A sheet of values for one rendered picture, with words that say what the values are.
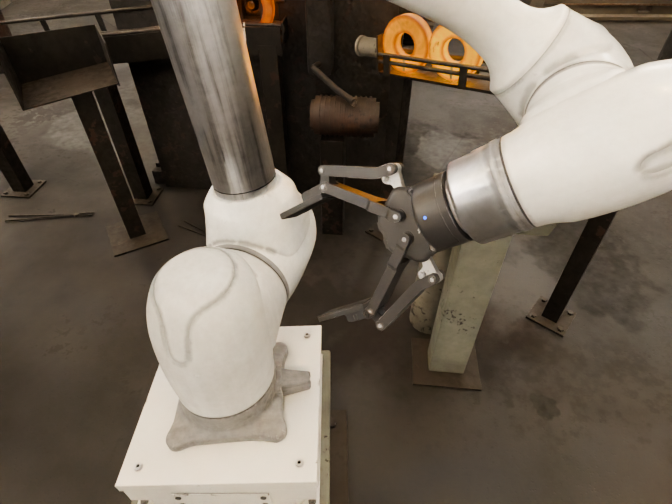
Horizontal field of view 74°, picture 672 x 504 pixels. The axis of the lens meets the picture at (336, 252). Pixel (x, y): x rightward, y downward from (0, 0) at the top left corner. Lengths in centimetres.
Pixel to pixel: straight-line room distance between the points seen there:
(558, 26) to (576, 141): 16
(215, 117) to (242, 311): 26
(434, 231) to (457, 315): 73
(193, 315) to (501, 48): 45
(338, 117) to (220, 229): 83
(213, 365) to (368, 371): 79
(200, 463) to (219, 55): 56
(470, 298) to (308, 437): 55
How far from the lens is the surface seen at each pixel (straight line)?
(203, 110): 63
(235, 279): 58
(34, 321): 173
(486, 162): 42
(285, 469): 71
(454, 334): 121
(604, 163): 39
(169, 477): 75
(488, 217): 42
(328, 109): 146
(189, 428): 75
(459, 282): 106
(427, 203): 44
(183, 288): 58
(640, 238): 209
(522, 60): 51
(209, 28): 61
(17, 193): 239
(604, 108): 40
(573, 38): 52
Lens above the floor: 113
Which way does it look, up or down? 43 degrees down
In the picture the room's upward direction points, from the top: straight up
